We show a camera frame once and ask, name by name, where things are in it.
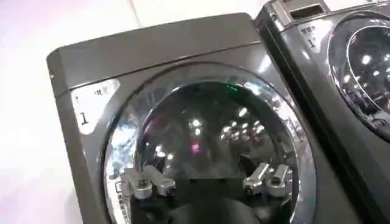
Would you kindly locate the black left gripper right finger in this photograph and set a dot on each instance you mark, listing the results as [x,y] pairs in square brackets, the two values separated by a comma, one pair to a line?
[274,182]

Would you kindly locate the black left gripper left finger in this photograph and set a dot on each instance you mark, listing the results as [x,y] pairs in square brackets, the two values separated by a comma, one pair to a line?
[143,186]

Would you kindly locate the round glass dryer door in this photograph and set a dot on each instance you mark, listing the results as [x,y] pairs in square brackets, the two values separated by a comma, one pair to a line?
[365,67]
[207,134]

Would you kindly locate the white number label sticker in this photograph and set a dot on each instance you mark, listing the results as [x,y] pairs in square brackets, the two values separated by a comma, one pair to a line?
[312,36]
[91,105]

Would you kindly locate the grey dryer with drawer slot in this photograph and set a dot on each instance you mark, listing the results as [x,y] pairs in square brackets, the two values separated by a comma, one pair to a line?
[307,79]

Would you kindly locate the grey dryer with white label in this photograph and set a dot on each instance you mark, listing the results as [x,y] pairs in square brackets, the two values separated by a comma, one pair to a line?
[158,45]

